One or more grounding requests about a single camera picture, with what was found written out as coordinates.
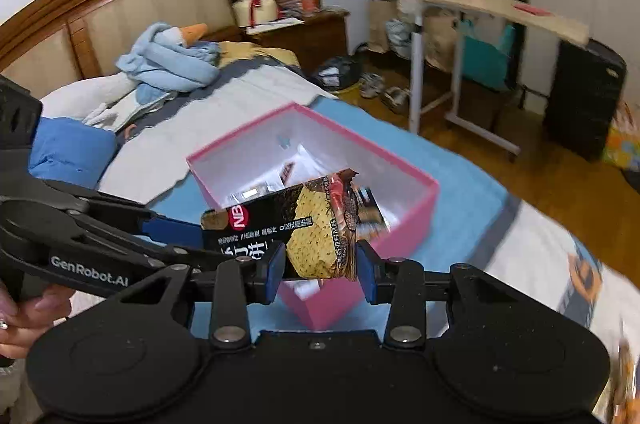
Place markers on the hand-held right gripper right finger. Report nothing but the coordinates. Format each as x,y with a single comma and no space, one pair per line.
369,273

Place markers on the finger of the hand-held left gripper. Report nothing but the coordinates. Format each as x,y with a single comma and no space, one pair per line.
150,251
172,231

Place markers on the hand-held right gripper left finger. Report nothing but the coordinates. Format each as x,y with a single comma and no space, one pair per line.
276,273

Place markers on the black cracker packet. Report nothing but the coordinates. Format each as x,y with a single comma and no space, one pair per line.
260,224

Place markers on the pink cardboard box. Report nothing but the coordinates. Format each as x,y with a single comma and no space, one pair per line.
405,214

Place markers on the white snack packet with brown bar picture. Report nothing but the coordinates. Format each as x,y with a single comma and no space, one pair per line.
287,170

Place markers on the person's left hand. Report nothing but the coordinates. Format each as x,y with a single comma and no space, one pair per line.
30,326

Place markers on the small silver snack packet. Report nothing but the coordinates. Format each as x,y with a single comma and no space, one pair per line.
250,194

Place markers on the blue pillow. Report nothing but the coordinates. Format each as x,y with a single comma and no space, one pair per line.
70,153

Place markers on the striped printed blanket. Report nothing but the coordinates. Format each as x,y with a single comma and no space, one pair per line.
475,204

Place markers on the grey white duvet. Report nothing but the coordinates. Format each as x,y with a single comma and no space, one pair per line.
225,103

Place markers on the light blue fleece blanket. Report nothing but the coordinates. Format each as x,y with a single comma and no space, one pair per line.
165,63

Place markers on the grey sneaker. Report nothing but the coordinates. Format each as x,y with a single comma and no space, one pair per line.
396,99
372,84

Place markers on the white goose plush toy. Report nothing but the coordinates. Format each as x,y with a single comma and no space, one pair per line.
187,34

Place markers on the yellow cloth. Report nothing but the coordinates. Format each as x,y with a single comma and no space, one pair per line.
260,52

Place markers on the black floor bag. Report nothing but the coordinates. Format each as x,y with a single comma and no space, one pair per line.
335,71

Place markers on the wooden padded headboard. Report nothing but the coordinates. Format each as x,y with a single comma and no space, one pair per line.
125,3

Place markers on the cream round box with red ribbon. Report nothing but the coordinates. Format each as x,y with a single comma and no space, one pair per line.
252,11

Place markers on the wooden nightstand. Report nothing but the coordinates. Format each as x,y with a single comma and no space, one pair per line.
310,38

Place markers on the brown paper bag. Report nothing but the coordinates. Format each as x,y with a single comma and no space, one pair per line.
382,26
445,43

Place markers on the teal bag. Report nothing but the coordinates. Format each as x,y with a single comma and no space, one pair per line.
487,56

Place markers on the black suitcase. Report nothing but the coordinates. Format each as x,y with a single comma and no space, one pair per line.
582,98

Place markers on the long clear bag of coated nuts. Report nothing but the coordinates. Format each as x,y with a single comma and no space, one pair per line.
626,379

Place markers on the colourful printed bag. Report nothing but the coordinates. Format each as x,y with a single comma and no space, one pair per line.
622,143

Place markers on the flat red item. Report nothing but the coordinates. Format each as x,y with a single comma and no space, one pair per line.
531,8

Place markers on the white frame rolling table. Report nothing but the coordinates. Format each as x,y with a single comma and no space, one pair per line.
475,3

